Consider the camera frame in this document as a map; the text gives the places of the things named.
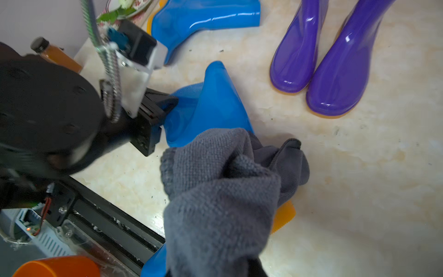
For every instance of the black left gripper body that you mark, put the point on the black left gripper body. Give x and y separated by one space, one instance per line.
143 131

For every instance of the blue boot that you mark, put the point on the blue boot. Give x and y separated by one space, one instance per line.
214 103
175 21

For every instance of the grey cloth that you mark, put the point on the grey cloth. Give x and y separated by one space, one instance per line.
224 189

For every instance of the purple boot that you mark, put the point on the purple boot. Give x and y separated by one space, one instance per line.
295 59
341 78

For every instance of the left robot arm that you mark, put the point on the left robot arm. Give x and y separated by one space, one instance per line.
53 125

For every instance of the left flexible metal conduit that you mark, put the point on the left flexible metal conduit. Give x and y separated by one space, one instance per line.
112 91

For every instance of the floral tray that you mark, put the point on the floral tray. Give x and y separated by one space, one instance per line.
137 19

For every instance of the white flower with leaves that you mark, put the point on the white flower with leaves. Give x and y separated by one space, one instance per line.
117 10

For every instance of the patterned plate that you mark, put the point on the patterned plate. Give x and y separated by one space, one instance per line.
140 5

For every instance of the brown bottle black cap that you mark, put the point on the brown bottle black cap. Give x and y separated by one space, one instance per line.
54 54

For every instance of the orange plastic bowl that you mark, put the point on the orange plastic bowl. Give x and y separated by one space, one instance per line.
67 266

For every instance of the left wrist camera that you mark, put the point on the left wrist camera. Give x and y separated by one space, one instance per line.
139 54

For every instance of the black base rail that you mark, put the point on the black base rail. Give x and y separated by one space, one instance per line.
94 227

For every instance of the white slotted cable duct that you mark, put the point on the white slotted cable duct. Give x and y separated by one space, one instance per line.
18 227

